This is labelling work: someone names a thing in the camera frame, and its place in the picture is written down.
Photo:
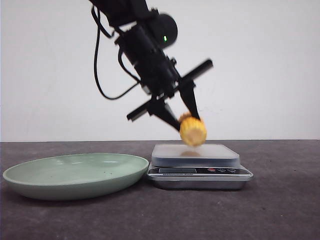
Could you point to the yellow corn cob piece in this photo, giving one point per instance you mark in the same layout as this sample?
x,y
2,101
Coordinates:
x,y
192,131

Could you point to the light green shallow plate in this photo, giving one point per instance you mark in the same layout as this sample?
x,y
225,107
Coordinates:
x,y
75,176

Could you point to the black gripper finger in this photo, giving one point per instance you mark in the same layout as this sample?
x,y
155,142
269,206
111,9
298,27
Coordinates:
x,y
163,111
186,89

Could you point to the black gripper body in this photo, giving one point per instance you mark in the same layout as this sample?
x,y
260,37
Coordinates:
x,y
158,74

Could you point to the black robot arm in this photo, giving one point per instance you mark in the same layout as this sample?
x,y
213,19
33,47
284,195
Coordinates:
x,y
143,34

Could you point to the silver digital kitchen scale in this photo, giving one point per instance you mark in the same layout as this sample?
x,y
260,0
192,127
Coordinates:
x,y
209,166

